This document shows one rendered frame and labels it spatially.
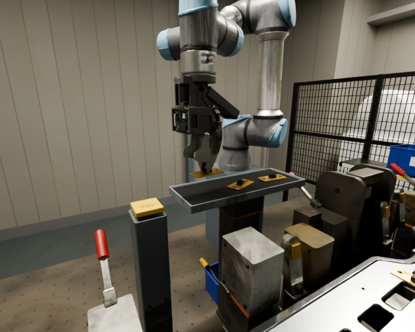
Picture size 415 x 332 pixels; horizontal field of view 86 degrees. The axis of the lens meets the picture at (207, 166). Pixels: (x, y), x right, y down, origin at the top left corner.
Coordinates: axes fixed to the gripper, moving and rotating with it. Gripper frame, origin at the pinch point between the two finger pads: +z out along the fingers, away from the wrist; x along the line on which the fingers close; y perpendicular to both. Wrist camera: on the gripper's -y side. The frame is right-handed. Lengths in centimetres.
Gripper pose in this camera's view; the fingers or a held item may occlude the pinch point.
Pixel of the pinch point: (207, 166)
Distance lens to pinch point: 53.9
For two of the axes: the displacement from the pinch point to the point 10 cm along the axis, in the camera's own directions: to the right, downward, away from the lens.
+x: 6.1, 2.1, -7.6
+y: -7.9, 1.7, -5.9
